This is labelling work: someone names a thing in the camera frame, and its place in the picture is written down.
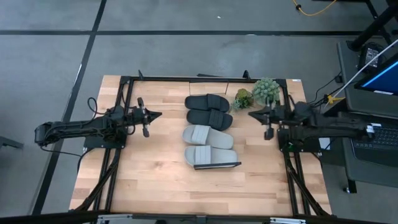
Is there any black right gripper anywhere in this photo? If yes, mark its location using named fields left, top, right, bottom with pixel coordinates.
left=248, top=103, right=294, bottom=141

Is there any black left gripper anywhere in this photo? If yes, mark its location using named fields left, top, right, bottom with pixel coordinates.
left=130, top=97, right=163, bottom=138

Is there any black foam slide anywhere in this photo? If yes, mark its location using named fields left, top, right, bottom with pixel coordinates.
left=185, top=108, right=234, bottom=131
left=184, top=93, right=231, bottom=113

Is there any grey foam slide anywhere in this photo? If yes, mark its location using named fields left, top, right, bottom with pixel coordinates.
left=182, top=124, right=234, bottom=150
left=183, top=145, right=239, bottom=167

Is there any dark green spiky plant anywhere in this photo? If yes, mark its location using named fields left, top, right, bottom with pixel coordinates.
left=230, top=88, right=255, bottom=112

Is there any light green succulent plant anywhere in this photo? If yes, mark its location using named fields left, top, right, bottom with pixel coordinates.
left=251, top=77, right=280, bottom=106

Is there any yellow clamp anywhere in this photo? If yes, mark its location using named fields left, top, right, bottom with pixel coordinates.
left=326, top=95, right=346, bottom=105

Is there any thin white rod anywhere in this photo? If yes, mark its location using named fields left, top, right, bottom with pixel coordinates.
left=323, top=39, right=398, bottom=108

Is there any black power supply box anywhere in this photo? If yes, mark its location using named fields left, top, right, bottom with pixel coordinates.
left=357, top=42, right=386, bottom=74

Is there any black laptop keyboard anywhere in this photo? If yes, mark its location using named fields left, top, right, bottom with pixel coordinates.
left=350, top=121, right=398, bottom=169

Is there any blue lit laptop screen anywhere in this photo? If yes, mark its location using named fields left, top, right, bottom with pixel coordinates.
left=354, top=52, right=398, bottom=96

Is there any black vertical pole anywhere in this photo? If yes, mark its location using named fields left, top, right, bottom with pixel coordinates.
left=347, top=0, right=398, bottom=52

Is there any grey furniture leg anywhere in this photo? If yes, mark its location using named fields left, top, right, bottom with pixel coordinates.
left=0, top=136, right=25, bottom=150

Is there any black aluminium rig frame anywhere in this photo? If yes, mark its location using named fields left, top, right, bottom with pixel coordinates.
left=0, top=70, right=398, bottom=224

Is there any yellow cable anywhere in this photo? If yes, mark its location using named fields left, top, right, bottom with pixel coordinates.
left=292, top=0, right=338, bottom=17

